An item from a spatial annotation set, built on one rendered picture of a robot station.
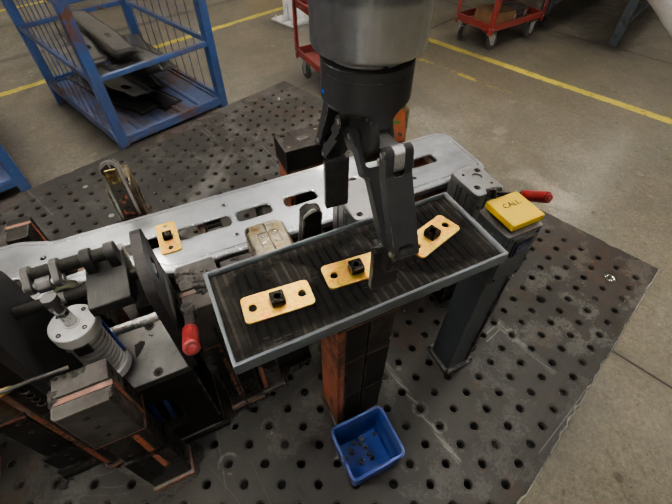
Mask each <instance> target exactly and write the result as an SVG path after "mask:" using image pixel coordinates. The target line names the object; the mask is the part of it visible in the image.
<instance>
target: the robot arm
mask: <svg viewBox="0 0 672 504"><path fill-rule="evenodd" d="M647 1H648V3H649V4H650V6H651V7H652V8H653V10H654V11H655V13H656V14H657V16H658V17H659V19H660V21H661V22H662V24H663V26H664V27H665V29H666V30H667V32H668V34H669V35H670V37H671V39H672V0H647ZM434 3H435V0H308V13H309V35H310V42H311V45H312V47H313V49H314V50H315V51H317V52H318V53H319V56H320V88H321V96H322V99H323V101H324V102H323V107H322V112H321V117H320V122H319V127H318V132H317V137H316V141H317V143H318V145H323V148H322V155H323V157H324V158H326V159H324V160H323V176H324V205H325V207H326V208H327V209H328V208H332V207H336V206H340V205H344V204H347V203H348V187H349V157H348V155H347V153H350V152H349V150H350V151H352V152H353V154H354V159H355V163H356V168H357V172H358V175H359V177H361V178H363V179H364V180H365V184H366V188H367V193H368V197H369V201H370V206H371V210H372V215H373V219H374V224H375V228H376V233H377V237H378V239H374V240H372V250H371V260H370V270H369V280H368V285H369V287H370V289H371V290H373V289H376V288H379V287H382V286H385V285H388V284H391V283H394V282H396V279H397V274H398V268H399V265H400V259H402V258H405V257H408V256H412V255H415V254H418V253H419V244H418V234H417V221H416V210H415V198H414V187H413V175H412V168H413V158H414V147H413V144H412V143H411V142H405V143H401V144H399V143H398V142H397V141H396V140H395V139H394V138H395V132H394V121H393V119H394V117H395V116H396V114H397V113H398V112H399V111H400V110H401V109H402V108H403V107H404V106H405V105H406V104H407V103H408V101H409V99H410V96H411V90H412V83H413V76H414V69H415V62H416V57H417V56H419V55H420V54H421V53H422V52H423V51H424V50H425V49H426V46H427V44H428V39H429V33H430V27H431V21H432V15H433V9H434ZM342 154H346V155H342ZM341 155H342V156H341ZM373 161H377V165H378V166H374V167H367V166H366V163H369V162H373Z"/></svg>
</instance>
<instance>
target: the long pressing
mask: <svg viewBox="0 0 672 504"><path fill-rule="evenodd" d="M405 142H411V143H412V144H413V147H414V158H413V160H416V159H419V158H422V157H426V156H431V157H433V158H434V159H435V160H436V162H433V163H430V164H427V165H423V166H420V167H417V168H412V175H413V177H415V178H416V179H413V187H414V198H416V197H419V196H422V195H425V194H428V193H431V192H434V191H437V190H440V189H443V188H446V187H448V185H449V181H450V178H451V174H452V172H453V171H455V170H458V169H461V168H464V167H467V166H470V165H474V164H476V165H479V166H480V167H481V168H482V169H484V168H485V166H484V165H483V164H482V163H481V162H480V161H479V160H478V159H477V158H476V157H474V156H473V155H472V154H471V153H470V152H468V151H467V150H466V149H465V148H464V147H462V146H461V145H460V144H459V143H457V142H456V141H455V140H454V139H453V138H451V137H450V136H448V135H445V134H441V133H434V134H430V135H426V136H422V137H419V138H415V139H412V140H408V141H405ZM405 142H401V143H405ZM401 143H399V144H401ZM359 178H361V177H359V175H358V172H357V168H356V163H355V159H354V156H352V157H349V180H350V179H359ZM310 191H312V192H314V193H315V194H316V196H317V198H316V199H313V200H310V201H307V202H304V203H300V204H297V205H294V206H291V207H287V206H286V205H285V204H284V202H283V201H284V199H287V198H290V197H293V196H297V195H300V194H303V193H307V192H310ZM312 201H314V202H317V203H318V205H319V207H320V209H321V211H322V212H323V215H322V226H321V229H324V228H327V227H330V226H333V207H332V208H328V209H327V208H326V207H325V205H324V176H323V165H320V166H317V167H313V168H310V169H306V170H303V171H299V172H296V173H292V174H289V175H285V176H282V177H278V178H275V179H271V180H268V181H264V182H260V183H257V184H253V185H250V186H246V187H243V188H239V189H236V190H232V191H229V192H225V193H222V194H218V195H215V196H211V197H208V198H204V199H201V200H197V201H194V202H190V203H187V204H183V205H179V206H176V207H172V208H169V209H165V210H162V211H158V212H155V213H151V214H148V215H144V216H141V217H137V218H134V219H130V220H127V221H123V222H120V223H116V224H113V225H109V226H106V227H102V228H99V229H95V230H91V231H88V232H84V233H81V234H77V235H74V236H70V237H67V238H63V239H60V240H55V241H32V242H19V243H14V244H11V245H7V246H3V247H0V271H2V272H4V273H5V274H6V275H8V276H9V277H10V278H11V279H12V280H13V281H15V280H19V277H18V275H19V269H20V268H21V267H25V266H30V267H31V268H32V267H35V266H39V265H42V264H46V263H48V260H49V259H52V258H55V257H56V258H58V259H62V258H66V257H69V256H73V255H76V254H78V250H81V249H84V248H88V247H89V248H91V250H93V249H96V248H99V247H102V243H105V242H108V241H111V240H112V241H114V242H115V244H119V243H122V244H123V246H124V247H128V246H131V245H130V239H129V231H133V230H136V229H139V228H140V229H141V230H142V231H143V233H144V235H145V237H146V238H147V240H151V239H154V238H157V234H156V230H155V227H156V226H157V225H160V224H163V223H167V222H170V221H174V222H175V224H176V228H177V231H178V232H179V231H181V230H184V229H187V228H191V227H194V226H197V225H201V224H204V223H207V222H211V221H214V220H217V219H221V218H224V217H228V218H229V219H230V221H231V224H230V225H229V226H226V227H223V228H220V229H216V230H213V231H210V232H207V233H203V234H200V235H197V236H194V237H190V238H187V239H184V240H180V242H181V245H182V249H181V250H180V251H177V252H173V253H170V254H167V255H162V254H161V251H160V247H158V248H155V249H152V250H153V252H154V254H155V255H156V257H157V259H158V261H159V262H160V264H161V266H162V267H163V269H164V271H165V273H166V274H167V276H168V278H174V274H176V273H175V269H176V268H177V267H180V266H183V265H186V264H189V263H192V262H195V261H198V260H202V259H205V258H208V257H213V258H214V261H215V264H219V263H220V262H222V261H225V260H228V259H231V258H234V257H236V256H239V255H243V254H246V253H249V249H248V245H247V241H246V237H245V233H244V231H245V229H246V228H248V227H250V226H254V225H257V224H260V223H262V224H263V222H266V221H270V220H273V219H275V220H279V221H282V222H283V224H284V225H285V227H286V229H287V231H288V233H289V234H290V236H291V238H292V239H294V238H297V237H298V236H299V234H298V231H299V209H300V207H301V206H302V205H304V204H305V203H308V202H312ZM223 204H226V206H222V205H223ZM264 205H269V206H270V208H271V209H272V212H271V213H268V214H265V215H262V216H258V217H255V218H252V219H249V220H245V221H238V219H237V217H236V215H237V214H238V213H240V212H244V211H247V210H250V209H254V208H257V207H260V206H264ZM237 233H238V234H239V235H237V236H235V234H237ZM42 257H46V259H44V260H40V259H41V258H42ZM66 278H67V280H78V281H80V282H81V283H82V284H83V285H84V284H86V273H85V269H84V270H83V271H80V272H77V273H74V274H71V275H68V276H66Z"/></svg>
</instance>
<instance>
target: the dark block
mask: <svg viewBox="0 0 672 504"><path fill-rule="evenodd" d="M23 381H25V379H23V378H22V377H20V376H19V375H18V374H16V373H15V372H14V371H12V370H11V369H9V368H8V367H7V366H5V365H4V364H2V363H1V362H0V388H4V387H6V386H13V385H15V384H18V383H20V382H23ZM0 399H1V400H3V401H5V402H6V403H8V404H9V405H11V406H13V407H14V408H16V409H18V410H19V411H21V412H26V414H27V415H28V416H29V417H31V418H32V419H34V420H35V421H37V422H39V423H40V424H42V425H44V426H45V427H47V428H49V429H51V430H52V431H53V432H55V433H57V434H58V435H60V436H61V437H63V438H65V439H66V440H68V441H73V444H74V445H76V446H78V447H79V448H81V449H83V450H84V451H86V452H87V453H89V454H91V455H92V456H94V457H96V458H97V459H99V460H101V461H102V462H104V463H105V465H106V468H108V469H111V468H113V467H116V466H118V465H120V464H122V463H124V462H123V460H121V459H120V458H119V457H117V456H115V455H114V454H112V453H111V452H110V451H108V450H107V449H105V448H104V447H102V448H100V449H97V450H95V451H94V450H92V447H91V446H90V445H88V444H87V443H85V442H84V441H82V440H81V439H79V438H78V437H76V436H75V435H73V434H71V433H70V432H68V431H67V430H65V429H64V428H62V427H61V426H59V425H58V424H56V423H55V422H53V421H51V410H49V409H48V407H47V405H48V402H47V395H45V394H44V393H42V392H41V391H40V390H38V389H37V388H36V387H34V386H33V385H31V384H28V385H25V386H23V387H20V388H18V389H16V390H13V391H11V392H10V393H7V394H5V395H3V396H2V397H0Z"/></svg>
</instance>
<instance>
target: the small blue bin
mask: <svg viewBox="0 0 672 504"><path fill-rule="evenodd" d="M331 436H332V438H333V441H334V445H335V448H336V450H337V452H338V455H339V457H340V459H341V461H342V464H343V466H344V468H345V470H346V473H347V475H348V477H349V480H350V482H351V484H352V485H353V486H358V485H360V484H362V483H363V482H365V481H367V480H369V479H371V478H372V477H374V476H376V475H378V474H380V473H381V472H383V471H385V470H387V469H389V468H390V467H392V466H394V465H395V464H396V463H397V462H398V460H399V459H401V458H402V457H403V456H404V454H405V449H404V447H403V445H402V443H401V441H400V440H399V438H398V436H397V434H396V432H395V431H394V429H393V427H392V425H391V423H390V421H389V420H388V418H387V416H386V414H385V412H384V410H383V409H382V408H381V407H380V406H374V407H372V408H370V409H368V410H366V411H364V412H363V413H361V414H358V415H356V416H354V417H352V418H350V419H348V420H346V421H344V422H342V423H340V424H338V425H336V426H334V427H333V428H332V430H331Z"/></svg>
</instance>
